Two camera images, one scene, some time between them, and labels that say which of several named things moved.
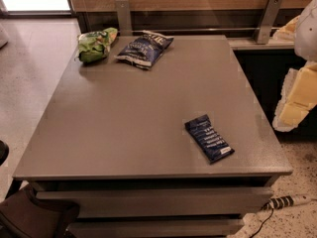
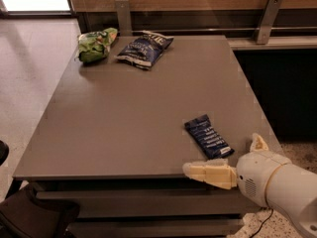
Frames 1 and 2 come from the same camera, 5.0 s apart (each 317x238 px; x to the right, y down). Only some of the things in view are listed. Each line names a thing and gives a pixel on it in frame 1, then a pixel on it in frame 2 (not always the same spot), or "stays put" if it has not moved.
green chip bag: [94, 46] stays put
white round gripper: [307, 34] to [255, 173]
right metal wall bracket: [263, 32] stays put
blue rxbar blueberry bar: [207, 140] stays put
